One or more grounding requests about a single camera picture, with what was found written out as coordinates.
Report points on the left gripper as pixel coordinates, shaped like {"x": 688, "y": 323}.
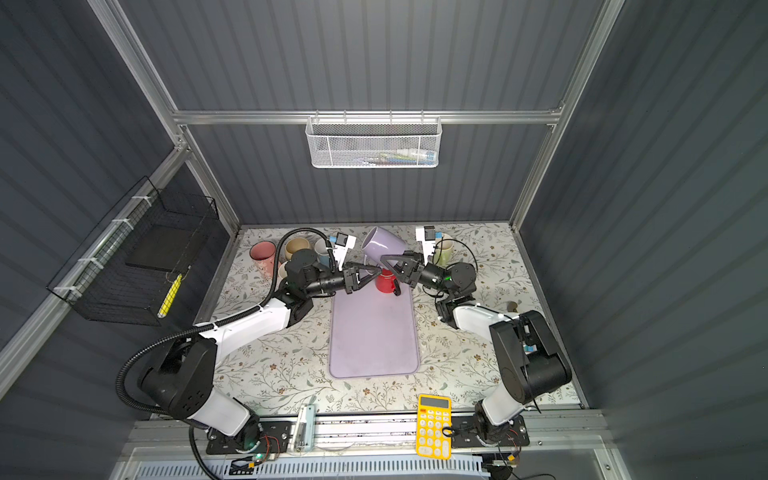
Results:
{"x": 352, "y": 280}

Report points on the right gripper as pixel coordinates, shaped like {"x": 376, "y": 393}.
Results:
{"x": 415, "y": 271}

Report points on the red mug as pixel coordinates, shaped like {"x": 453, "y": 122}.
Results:
{"x": 387, "y": 283}

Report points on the lavender mug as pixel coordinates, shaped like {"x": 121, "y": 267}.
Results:
{"x": 380, "y": 241}

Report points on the green mug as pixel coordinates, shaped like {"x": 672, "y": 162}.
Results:
{"x": 443, "y": 251}

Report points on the blue mug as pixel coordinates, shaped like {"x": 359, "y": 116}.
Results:
{"x": 324, "y": 251}

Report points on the beige speckled mug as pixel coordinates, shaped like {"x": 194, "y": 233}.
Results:
{"x": 295, "y": 245}

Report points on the pink ghost mug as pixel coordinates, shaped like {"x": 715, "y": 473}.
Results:
{"x": 263, "y": 255}

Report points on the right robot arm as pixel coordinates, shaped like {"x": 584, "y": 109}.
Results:
{"x": 529, "y": 358}

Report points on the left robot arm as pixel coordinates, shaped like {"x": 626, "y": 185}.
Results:
{"x": 174, "y": 375}

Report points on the lavender tray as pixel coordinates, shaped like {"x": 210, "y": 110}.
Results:
{"x": 373, "y": 334}

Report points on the items in white basket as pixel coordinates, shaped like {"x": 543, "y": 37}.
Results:
{"x": 402, "y": 157}

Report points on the yellow calculator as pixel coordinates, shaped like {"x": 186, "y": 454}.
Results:
{"x": 434, "y": 414}

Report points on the yellow marker in basket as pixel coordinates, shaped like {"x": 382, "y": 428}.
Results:
{"x": 170, "y": 297}

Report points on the black pad in basket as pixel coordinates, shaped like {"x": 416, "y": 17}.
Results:
{"x": 165, "y": 249}

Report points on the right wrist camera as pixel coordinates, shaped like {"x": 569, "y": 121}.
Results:
{"x": 428, "y": 237}

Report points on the white wire basket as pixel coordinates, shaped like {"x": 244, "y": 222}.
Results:
{"x": 338, "y": 145}

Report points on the black wire basket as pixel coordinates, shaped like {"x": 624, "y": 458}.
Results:
{"x": 100, "y": 287}

